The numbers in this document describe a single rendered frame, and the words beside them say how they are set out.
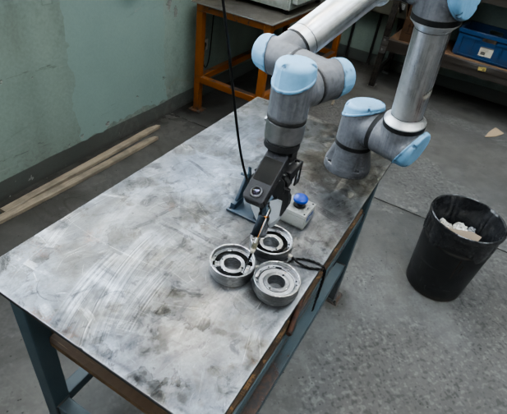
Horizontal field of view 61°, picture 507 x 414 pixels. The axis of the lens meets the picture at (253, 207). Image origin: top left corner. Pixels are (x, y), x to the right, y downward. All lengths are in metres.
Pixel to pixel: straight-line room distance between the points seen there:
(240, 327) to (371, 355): 1.12
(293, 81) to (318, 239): 0.50
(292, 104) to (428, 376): 1.48
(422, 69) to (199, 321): 0.79
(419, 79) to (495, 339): 1.44
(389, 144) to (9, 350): 1.54
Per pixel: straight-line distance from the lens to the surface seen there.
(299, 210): 1.14
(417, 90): 1.20
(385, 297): 2.20
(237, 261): 1.00
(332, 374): 1.86
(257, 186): 0.81
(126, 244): 1.07
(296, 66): 0.76
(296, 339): 1.61
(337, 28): 1.01
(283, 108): 0.78
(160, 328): 0.91
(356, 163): 1.38
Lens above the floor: 1.54
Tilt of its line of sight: 38 degrees down
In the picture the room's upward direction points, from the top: 9 degrees clockwise
